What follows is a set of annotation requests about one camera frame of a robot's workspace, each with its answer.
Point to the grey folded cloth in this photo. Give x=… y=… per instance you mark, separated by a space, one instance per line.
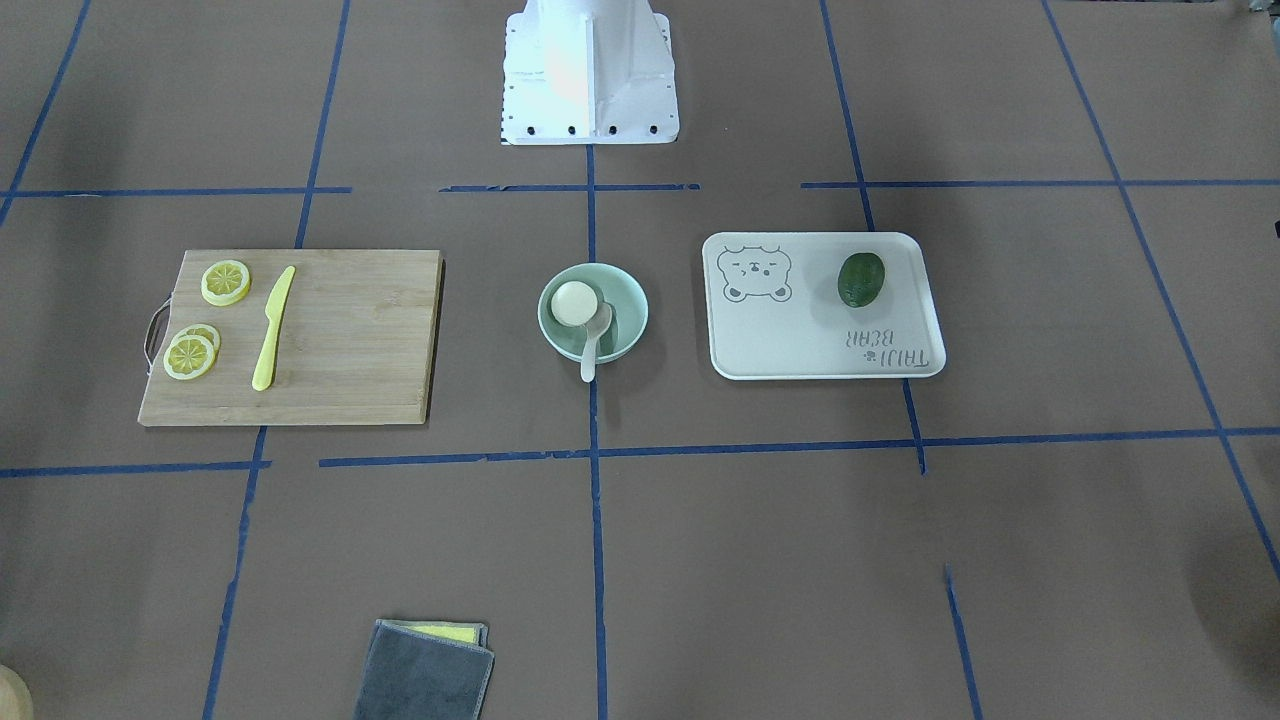
x=408 y=675

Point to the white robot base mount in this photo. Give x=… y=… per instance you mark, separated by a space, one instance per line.
x=588 y=73

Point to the yellow sponge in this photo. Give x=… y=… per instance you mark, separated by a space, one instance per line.
x=469 y=633

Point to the lemon slice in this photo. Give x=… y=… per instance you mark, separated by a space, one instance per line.
x=207 y=331
x=189 y=357
x=225 y=282

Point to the white ceramic spoon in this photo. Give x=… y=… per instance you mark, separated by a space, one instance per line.
x=595 y=327

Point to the green avocado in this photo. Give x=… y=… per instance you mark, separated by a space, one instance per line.
x=860 y=280

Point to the green ceramic bowl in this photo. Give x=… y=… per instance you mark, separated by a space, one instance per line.
x=612 y=285

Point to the bamboo cutting board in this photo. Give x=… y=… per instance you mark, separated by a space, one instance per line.
x=356 y=347

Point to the cream bear tray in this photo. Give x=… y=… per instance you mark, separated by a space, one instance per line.
x=774 y=312

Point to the yellow plastic knife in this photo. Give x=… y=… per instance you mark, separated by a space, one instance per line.
x=264 y=371

